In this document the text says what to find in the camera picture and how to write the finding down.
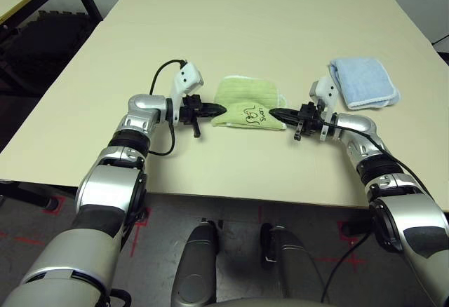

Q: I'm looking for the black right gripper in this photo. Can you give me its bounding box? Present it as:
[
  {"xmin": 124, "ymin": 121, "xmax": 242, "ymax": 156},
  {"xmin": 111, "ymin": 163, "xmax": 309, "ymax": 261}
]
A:
[{"xmin": 268, "ymin": 102, "xmax": 326, "ymax": 142}]

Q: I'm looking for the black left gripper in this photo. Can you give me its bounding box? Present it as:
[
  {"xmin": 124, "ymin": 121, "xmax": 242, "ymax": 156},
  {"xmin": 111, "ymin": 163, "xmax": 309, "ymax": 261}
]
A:
[{"xmin": 178, "ymin": 93, "xmax": 228, "ymax": 138}]

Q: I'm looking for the green towel with white trim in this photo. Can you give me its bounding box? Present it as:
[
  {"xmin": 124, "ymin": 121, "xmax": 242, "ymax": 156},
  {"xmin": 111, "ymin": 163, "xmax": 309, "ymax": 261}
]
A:
[{"xmin": 210, "ymin": 74, "xmax": 289, "ymax": 133}]

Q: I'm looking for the folded light blue towel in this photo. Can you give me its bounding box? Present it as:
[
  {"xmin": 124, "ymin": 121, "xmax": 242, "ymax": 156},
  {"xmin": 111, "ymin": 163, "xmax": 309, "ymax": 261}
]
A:
[{"xmin": 328, "ymin": 56, "xmax": 401, "ymax": 111}]

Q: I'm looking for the black table foot bar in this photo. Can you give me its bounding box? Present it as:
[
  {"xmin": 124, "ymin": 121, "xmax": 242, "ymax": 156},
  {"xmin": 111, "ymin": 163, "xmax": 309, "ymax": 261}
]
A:
[
  {"xmin": 342, "ymin": 221, "xmax": 375, "ymax": 237},
  {"xmin": 0, "ymin": 179, "xmax": 60, "ymax": 212}
]

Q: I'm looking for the dark grey right robot leg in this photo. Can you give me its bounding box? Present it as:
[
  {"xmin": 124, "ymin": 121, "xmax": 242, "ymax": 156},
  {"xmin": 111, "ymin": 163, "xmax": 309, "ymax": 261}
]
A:
[{"xmin": 260, "ymin": 223, "xmax": 327, "ymax": 303}]

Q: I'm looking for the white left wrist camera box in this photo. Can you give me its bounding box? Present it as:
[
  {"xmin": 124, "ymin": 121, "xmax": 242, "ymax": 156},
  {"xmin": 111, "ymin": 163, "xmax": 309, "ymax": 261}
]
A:
[{"xmin": 169, "ymin": 61, "xmax": 205, "ymax": 125}]

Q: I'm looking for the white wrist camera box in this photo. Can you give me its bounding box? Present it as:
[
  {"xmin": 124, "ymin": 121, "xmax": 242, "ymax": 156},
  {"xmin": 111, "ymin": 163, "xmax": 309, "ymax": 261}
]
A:
[
  {"xmin": 169, "ymin": 61, "xmax": 205, "ymax": 125},
  {"xmin": 308, "ymin": 76, "xmax": 340, "ymax": 143}
]

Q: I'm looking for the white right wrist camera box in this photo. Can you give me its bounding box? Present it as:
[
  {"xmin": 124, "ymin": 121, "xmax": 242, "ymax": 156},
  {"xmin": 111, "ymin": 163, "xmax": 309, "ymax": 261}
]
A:
[{"xmin": 308, "ymin": 76, "xmax": 340, "ymax": 143}]

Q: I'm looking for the black metal frame furniture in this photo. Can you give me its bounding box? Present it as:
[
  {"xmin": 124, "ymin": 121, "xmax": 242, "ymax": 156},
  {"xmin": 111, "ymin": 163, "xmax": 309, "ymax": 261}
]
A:
[{"xmin": 430, "ymin": 33, "xmax": 449, "ymax": 73}]

